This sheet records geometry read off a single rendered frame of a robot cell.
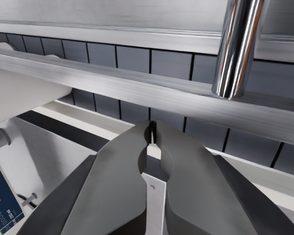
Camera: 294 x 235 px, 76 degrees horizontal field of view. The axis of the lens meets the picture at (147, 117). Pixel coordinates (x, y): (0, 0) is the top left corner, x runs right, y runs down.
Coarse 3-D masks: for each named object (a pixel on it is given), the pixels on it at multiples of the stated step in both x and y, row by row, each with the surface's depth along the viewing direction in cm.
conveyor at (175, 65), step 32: (96, 64) 20; (128, 64) 18; (160, 64) 16; (192, 64) 16; (256, 64) 13; (288, 64) 12; (64, 96) 26; (96, 96) 22; (288, 96) 13; (192, 128) 18; (224, 128) 16; (256, 160) 16; (288, 160) 15
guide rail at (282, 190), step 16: (48, 112) 23; (64, 112) 22; (80, 112) 22; (80, 128) 21; (96, 128) 19; (112, 128) 19; (128, 128) 19; (256, 176) 14; (272, 176) 14; (272, 192) 13; (288, 192) 12; (288, 208) 13
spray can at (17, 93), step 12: (0, 72) 17; (12, 72) 18; (0, 84) 17; (12, 84) 17; (24, 84) 18; (36, 84) 19; (48, 84) 20; (60, 84) 21; (0, 96) 16; (12, 96) 17; (24, 96) 18; (36, 96) 19; (48, 96) 21; (60, 96) 22; (0, 108) 17; (12, 108) 18; (24, 108) 19; (0, 120) 18
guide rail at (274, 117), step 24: (0, 48) 15; (24, 72) 13; (48, 72) 11; (72, 72) 10; (96, 72) 10; (120, 72) 10; (120, 96) 9; (144, 96) 9; (168, 96) 8; (192, 96) 7; (216, 96) 7; (264, 96) 7; (216, 120) 7; (240, 120) 7; (264, 120) 6; (288, 120) 6
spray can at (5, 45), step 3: (0, 42) 26; (3, 42) 26; (6, 42) 26; (9, 42) 26; (0, 45) 25; (3, 45) 26; (6, 45) 26; (9, 45) 26; (12, 45) 26; (6, 48) 25; (9, 48) 26; (12, 48) 26; (15, 48) 26
